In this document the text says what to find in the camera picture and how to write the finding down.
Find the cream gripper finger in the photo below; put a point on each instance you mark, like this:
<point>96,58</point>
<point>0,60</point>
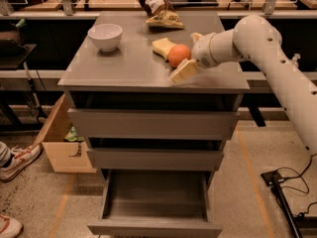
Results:
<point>185,69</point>
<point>196,37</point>

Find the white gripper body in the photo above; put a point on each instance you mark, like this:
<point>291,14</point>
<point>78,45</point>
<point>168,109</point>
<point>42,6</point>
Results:
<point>202,52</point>

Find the orange fruit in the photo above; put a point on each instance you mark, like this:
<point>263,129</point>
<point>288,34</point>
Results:
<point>177,54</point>

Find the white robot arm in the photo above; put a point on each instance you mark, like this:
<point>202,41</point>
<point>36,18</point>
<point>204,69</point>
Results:
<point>256,40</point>

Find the grey drawer cabinet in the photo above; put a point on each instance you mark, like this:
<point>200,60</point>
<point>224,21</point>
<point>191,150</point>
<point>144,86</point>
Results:
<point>134,78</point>

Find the grey middle drawer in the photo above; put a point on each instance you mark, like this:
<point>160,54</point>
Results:
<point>205,161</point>

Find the grey top drawer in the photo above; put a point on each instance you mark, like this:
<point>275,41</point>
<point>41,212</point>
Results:
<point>140,124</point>

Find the grey open bottom drawer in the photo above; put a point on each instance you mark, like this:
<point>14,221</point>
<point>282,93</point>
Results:
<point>162,204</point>

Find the yellow sponge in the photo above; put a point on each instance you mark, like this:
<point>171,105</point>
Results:
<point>162,47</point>

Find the crumpled chip bag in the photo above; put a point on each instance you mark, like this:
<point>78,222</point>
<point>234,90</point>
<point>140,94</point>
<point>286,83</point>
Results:
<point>161,14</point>

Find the clear sanitizer bottle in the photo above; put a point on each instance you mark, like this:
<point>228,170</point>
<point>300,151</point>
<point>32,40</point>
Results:
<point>295,59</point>

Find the white ceramic bowl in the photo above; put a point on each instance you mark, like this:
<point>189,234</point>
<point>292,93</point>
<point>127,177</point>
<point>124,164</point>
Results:
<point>106,37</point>

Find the green packet in box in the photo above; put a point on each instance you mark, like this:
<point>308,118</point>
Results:
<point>72,136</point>

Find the cardboard box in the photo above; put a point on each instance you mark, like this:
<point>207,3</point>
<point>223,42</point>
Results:
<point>64,156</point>

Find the black floor stand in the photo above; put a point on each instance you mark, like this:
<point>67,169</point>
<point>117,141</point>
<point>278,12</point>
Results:
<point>295,221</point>

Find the white red sneaker upper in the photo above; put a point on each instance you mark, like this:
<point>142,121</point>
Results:
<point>13,161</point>

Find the white red sneaker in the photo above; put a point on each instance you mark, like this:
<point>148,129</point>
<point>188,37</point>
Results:
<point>13,161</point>
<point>10,227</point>

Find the white red sneaker lower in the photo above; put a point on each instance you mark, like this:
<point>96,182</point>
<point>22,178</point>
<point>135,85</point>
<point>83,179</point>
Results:
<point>10,227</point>

